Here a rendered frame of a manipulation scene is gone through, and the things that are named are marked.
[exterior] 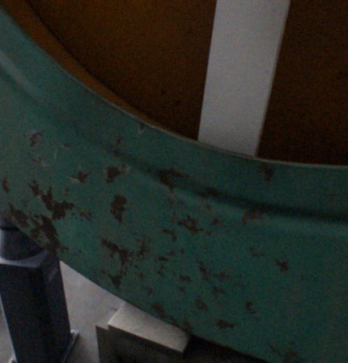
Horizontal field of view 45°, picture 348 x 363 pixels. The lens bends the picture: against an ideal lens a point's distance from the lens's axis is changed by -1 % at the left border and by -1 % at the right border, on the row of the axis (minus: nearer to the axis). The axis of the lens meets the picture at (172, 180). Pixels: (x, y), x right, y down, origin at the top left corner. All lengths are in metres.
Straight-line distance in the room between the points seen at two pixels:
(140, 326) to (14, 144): 0.47
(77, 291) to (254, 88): 1.59
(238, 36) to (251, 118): 0.05
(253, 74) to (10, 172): 0.21
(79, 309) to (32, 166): 1.40
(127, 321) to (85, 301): 1.00
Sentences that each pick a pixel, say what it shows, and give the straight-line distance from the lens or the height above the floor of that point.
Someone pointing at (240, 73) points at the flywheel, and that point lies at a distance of 0.26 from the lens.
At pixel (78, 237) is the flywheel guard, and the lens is 0.35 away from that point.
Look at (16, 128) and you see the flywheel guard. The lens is 0.34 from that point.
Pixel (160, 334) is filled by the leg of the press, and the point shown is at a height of 0.64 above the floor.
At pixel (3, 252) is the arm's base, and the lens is 1.26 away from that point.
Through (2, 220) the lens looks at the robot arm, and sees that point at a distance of 1.22.
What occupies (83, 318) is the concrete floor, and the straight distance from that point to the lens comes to 1.68.
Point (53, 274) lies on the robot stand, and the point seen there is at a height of 0.35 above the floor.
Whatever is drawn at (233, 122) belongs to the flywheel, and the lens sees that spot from 0.27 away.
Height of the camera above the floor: 1.18
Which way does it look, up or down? 27 degrees down
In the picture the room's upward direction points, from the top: straight up
